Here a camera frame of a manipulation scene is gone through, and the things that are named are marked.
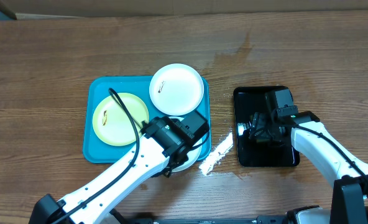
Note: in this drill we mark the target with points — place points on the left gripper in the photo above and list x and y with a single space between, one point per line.
169 168

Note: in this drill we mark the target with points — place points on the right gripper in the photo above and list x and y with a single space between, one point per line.
260 129

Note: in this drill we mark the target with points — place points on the white plate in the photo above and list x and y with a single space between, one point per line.
192 156
176 89

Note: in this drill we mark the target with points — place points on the green yellow sponge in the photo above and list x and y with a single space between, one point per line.
261 137

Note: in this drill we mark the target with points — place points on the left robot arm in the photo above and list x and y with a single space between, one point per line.
163 146

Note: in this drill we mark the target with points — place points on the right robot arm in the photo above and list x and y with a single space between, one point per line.
283 124

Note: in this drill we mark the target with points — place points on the black rectangular tray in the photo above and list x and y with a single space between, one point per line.
247 101

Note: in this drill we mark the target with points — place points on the teal plastic tray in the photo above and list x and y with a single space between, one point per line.
94 150

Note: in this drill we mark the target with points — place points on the yellow plate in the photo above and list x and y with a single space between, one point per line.
112 125

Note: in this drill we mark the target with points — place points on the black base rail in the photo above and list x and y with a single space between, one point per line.
263 219

